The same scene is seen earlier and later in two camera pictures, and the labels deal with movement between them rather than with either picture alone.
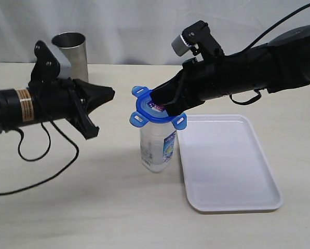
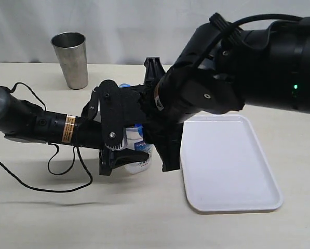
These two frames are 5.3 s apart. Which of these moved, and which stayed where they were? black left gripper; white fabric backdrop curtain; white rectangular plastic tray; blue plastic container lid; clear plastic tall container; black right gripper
Moved: blue plastic container lid; clear plastic tall container; black left gripper; black right gripper
Stayed: white fabric backdrop curtain; white rectangular plastic tray
